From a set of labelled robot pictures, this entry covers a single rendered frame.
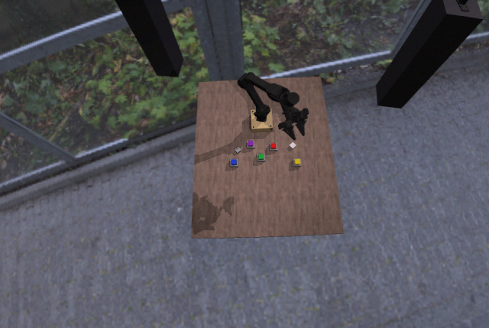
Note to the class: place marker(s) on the yellow button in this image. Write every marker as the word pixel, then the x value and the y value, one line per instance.
pixel 297 162

